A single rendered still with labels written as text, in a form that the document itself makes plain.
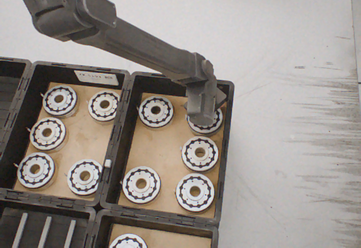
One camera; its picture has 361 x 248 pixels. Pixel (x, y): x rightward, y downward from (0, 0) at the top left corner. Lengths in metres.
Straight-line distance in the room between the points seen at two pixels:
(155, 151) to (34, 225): 0.38
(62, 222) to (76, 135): 0.25
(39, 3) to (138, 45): 0.19
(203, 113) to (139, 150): 0.31
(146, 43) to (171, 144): 0.47
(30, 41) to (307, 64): 1.02
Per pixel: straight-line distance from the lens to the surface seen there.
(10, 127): 1.17
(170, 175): 1.11
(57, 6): 0.60
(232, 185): 1.23
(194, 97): 0.91
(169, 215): 0.98
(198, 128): 1.12
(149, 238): 1.08
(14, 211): 1.20
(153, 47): 0.75
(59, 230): 1.14
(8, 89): 1.36
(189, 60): 0.85
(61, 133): 1.18
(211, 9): 1.56
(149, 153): 1.13
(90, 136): 1.19
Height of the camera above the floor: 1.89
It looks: 64 degrees down
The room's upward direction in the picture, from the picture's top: 8 degrees counter-clockwise
